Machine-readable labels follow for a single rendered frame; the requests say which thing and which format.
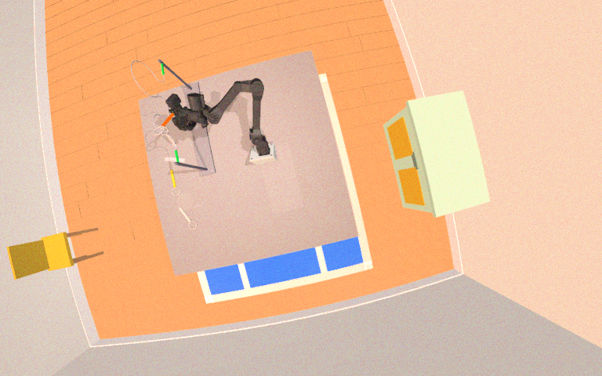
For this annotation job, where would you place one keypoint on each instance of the orange handle with grey tip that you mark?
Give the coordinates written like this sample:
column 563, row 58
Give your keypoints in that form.
column 163, row 125

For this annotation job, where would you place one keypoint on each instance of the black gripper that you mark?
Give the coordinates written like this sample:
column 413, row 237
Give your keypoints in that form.
column 174, row 103

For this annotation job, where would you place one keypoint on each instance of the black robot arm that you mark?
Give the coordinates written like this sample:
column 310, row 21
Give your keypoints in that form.
column 201, row 112

